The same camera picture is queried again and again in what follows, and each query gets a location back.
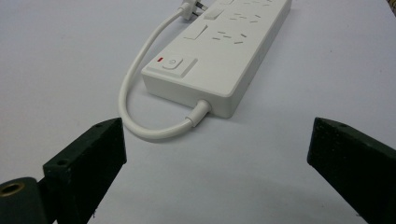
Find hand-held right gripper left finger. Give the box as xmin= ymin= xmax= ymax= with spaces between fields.
xmin=38 ymin=117 xmax=128 ymax=224

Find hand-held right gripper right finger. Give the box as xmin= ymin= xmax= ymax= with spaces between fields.
xmin=306 ymin=117 xmax=396 ymax=224

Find white power strip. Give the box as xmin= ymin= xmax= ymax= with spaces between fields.
xmin=141 ymin=0 xmax=293 ymax=119

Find white power cable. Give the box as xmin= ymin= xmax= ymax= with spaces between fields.
xmin=118 ymin=8 xmax=213 ymax=141

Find white power plug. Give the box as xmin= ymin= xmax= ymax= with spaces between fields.
xmin=178 ymin=0 xmax=209 ymax=21

